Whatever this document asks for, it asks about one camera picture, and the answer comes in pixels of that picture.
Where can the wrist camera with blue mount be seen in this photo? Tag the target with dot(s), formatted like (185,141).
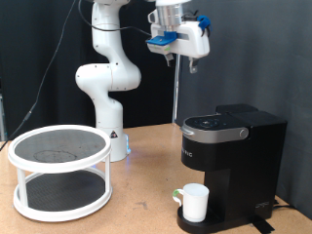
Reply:
(161,42)

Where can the dark grey partition panel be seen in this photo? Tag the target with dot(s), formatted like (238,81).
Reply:
(260,74)

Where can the black Keurig coffee machine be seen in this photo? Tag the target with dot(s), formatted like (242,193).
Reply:
(240,169)

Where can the white mug with green tag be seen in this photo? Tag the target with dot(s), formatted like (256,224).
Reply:
(195,203)

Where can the grey vertical bar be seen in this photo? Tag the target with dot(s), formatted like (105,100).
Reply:
(2,117)

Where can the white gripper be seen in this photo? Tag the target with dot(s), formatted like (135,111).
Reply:
(191,40)

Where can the white two-tier turntable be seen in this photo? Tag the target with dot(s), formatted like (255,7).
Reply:
(61,164)

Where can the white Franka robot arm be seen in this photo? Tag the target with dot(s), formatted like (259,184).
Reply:
(107,78)

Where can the black tape strip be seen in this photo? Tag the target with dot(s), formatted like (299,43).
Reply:
(262,226)

